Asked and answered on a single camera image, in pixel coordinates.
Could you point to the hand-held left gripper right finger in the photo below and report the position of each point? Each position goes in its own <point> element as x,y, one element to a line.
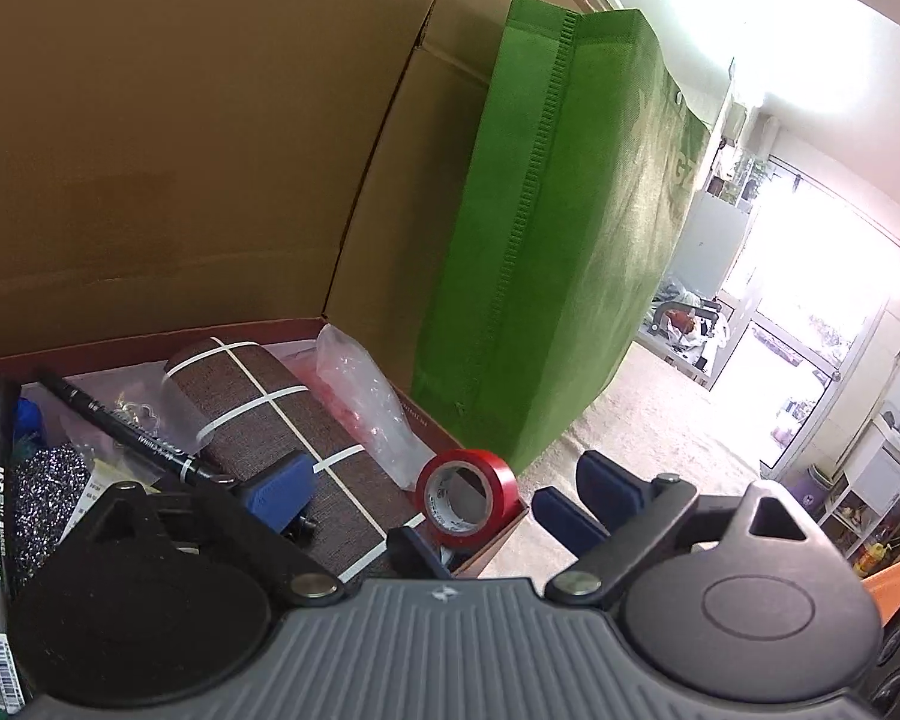
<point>611,487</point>

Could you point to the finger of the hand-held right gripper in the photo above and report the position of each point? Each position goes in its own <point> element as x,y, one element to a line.
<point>416,555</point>
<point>566,525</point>

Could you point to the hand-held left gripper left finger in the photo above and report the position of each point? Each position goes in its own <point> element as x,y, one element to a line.
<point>277,487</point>

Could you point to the reddish brown storage box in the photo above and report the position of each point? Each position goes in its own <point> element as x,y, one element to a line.
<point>487,555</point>

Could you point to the red tape roll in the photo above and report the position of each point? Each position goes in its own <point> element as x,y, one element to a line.
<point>495,487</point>

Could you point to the beige desktop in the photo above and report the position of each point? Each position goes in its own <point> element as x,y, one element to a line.
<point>645,420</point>

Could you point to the clear plastic bag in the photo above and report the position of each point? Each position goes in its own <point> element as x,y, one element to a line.
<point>367,405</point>

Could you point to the small bag of metal rings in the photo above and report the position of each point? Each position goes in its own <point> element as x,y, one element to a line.
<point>146,412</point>

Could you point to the slim black pen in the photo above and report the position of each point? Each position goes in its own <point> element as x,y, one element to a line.
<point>120,427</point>

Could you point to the cluttered white table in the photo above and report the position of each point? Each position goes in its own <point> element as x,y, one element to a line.
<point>686,330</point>

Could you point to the white sink cabinet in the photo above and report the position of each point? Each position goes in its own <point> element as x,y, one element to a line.
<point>881,480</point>

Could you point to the purple bin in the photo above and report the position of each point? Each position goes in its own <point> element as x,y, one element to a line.
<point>808,491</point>

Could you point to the silver steel wool scrubber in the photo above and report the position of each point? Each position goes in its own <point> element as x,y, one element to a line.
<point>49,510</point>

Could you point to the green nonwoven bag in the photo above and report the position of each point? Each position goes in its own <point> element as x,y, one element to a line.
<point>555,240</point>

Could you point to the glass door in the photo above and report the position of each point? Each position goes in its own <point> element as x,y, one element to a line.
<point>817,315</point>

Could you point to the large labelled cardboard box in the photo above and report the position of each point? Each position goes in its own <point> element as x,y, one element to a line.
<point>157,127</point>

